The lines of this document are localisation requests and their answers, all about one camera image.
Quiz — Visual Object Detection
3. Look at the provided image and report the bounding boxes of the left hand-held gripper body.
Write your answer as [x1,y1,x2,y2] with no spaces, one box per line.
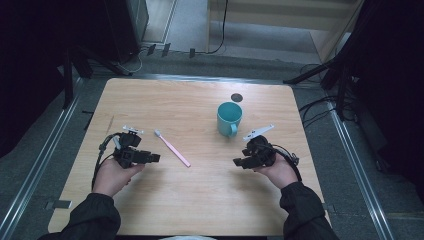
[112,124,150,170]

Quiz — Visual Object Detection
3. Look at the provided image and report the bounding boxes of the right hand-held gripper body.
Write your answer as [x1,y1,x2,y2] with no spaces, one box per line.
[241,123,278,170]

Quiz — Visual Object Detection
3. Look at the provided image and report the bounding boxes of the person's left hand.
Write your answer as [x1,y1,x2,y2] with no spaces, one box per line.
[92,157,146,198]

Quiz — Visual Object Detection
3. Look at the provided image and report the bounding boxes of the person's right hand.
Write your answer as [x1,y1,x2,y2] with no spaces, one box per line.
[253,152,300,191]

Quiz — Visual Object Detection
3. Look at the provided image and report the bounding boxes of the pink toothbrush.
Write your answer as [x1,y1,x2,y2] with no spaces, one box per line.
[153,129,192,169]

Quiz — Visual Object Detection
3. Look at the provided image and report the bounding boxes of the teal cup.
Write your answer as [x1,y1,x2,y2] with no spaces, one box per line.
[216,101,244,139]

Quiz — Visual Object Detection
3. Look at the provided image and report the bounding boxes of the black metal stand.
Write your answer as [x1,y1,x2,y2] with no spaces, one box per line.
[60,44,125,110]
[282,54,356,122]

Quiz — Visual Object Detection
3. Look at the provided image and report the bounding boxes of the black cabinet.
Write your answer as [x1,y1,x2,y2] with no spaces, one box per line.
[102,0,150,65]

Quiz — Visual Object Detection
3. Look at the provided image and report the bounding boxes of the light wooden furniture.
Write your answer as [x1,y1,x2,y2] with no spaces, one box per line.
[205,0,366,65]

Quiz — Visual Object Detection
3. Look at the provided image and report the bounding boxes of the left hand-held gripper cable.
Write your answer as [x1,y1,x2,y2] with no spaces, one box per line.
[91,132,124,192]

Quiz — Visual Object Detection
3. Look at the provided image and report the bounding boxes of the hand-held gripper cable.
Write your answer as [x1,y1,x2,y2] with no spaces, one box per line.
[270,142,303,183]
[91,132,124,192]

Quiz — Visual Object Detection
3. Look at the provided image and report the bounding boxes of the right hand-held gripper cable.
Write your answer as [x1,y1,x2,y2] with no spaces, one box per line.
[270,142,303,183]

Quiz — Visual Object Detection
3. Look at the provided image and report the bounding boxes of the black floor cables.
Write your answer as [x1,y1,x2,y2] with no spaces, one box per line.
[297,62,339,130]

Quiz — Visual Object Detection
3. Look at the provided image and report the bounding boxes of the grey metal table bracket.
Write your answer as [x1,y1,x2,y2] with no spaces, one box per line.
[44,199,73,211]

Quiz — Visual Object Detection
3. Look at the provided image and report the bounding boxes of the white floor cable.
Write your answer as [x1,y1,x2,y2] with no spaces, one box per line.
[114,49,144,77]

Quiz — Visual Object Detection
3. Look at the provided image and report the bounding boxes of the metal floor rail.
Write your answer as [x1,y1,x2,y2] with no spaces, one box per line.
[0,77,84,240]
[326,99,397,240]

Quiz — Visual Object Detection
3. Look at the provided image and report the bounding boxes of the black hanging cable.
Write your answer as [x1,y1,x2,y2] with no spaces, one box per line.
[203,0,230,56]

